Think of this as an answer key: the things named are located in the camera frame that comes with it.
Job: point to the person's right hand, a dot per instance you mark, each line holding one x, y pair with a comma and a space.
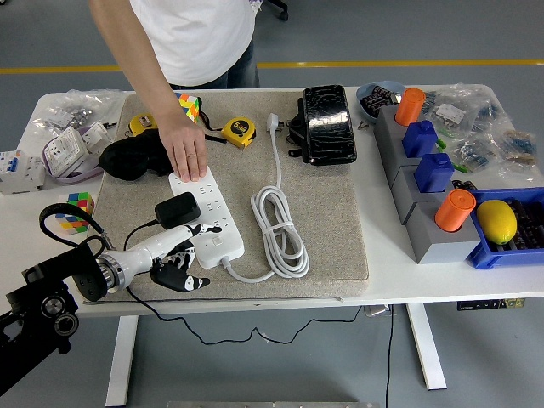
187, 153

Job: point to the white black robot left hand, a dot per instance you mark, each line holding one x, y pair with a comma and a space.
157, 246

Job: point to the black plug adapter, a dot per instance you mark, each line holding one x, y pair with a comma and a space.
176, 208

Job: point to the white power strip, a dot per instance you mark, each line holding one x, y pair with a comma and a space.
229, 251

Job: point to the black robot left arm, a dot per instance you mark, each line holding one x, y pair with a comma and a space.
64, 265

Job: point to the person's right forearm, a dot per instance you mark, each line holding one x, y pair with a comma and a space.
149, 85

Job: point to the large colourful puzzle cube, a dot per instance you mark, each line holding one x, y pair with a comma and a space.
191, 108

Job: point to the small yellow tape measure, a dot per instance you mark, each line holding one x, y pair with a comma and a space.
142, 123

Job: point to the yellow tape measure black label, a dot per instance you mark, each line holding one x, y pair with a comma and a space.
238, 132

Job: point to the black cloth pouch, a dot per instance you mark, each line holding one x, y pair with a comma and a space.
127, 157

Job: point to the small colourful puzzle cube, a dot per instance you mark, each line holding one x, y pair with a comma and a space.
76, 204

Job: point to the purple tray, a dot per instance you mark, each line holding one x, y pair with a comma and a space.
81, 176

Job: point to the white table leg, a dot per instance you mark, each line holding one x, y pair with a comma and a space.
425, 348
121, 361

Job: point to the clear bag metal screws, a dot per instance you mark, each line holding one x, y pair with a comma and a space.
72, 112

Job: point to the glossy black case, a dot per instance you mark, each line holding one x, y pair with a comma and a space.
329, 123

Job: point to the grey-brown mat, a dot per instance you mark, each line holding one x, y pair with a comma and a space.
323, 212

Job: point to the white circuit breaker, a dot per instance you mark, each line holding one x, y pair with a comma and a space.
21, 170

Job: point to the small metal clip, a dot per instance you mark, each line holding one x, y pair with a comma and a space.
362, 124

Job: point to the blue bowl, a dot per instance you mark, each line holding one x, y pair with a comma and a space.
361, 104

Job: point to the black capacitor pile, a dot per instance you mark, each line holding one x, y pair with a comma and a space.
376, 100

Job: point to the grey peg base block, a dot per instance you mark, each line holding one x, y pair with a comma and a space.
401, 180
387, 127
442, 248

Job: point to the orange cylinder peg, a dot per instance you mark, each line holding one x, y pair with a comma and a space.
410, 106
452, 210

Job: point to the blue block peg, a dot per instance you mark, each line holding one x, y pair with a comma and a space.
433, 172
418, 138

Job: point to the small green plastic piece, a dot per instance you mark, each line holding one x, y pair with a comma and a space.
442, 143
461, 167

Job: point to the clear bag white label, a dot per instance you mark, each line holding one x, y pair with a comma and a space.
450, 112

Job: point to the loose black capacitors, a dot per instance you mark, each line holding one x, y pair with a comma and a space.
463, 185

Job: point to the clear bag blue resistors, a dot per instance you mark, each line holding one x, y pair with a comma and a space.
474, 153

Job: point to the clear bag dark parts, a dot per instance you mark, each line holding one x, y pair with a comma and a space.
486, 112

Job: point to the yellow lemon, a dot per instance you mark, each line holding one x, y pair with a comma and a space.
495, 221

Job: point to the blue plastic bin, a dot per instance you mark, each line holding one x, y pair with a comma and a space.
501, 257

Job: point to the clear bag tan resistors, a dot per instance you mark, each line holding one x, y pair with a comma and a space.
518, 142

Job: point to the black table control panel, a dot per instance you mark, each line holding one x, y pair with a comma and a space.
489, 304

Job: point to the rows of black components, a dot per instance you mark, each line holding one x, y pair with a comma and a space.
531, 225

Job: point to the small white wall socket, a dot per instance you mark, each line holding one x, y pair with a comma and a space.
95, 136

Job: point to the metal bracket under table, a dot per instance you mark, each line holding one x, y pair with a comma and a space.
378, 310

